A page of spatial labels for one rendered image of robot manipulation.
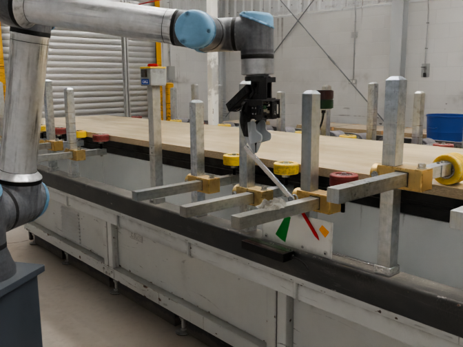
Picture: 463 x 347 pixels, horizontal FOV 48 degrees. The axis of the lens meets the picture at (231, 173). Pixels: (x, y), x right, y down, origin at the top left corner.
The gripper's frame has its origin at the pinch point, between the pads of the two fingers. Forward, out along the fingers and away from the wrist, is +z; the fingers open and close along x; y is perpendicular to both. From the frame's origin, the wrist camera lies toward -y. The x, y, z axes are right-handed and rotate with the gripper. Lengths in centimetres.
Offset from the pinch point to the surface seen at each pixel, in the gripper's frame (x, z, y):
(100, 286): 28, 97, -157
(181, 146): 25, 8, -69
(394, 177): -0.4, 2.6, 44.9
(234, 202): -2.7, 16.3, -5.2
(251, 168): 7.9, 7.8, -8.9
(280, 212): -9.9, 13.3, 19.8
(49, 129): 6, 4, -159
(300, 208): -2.4, 13.8, 19.8
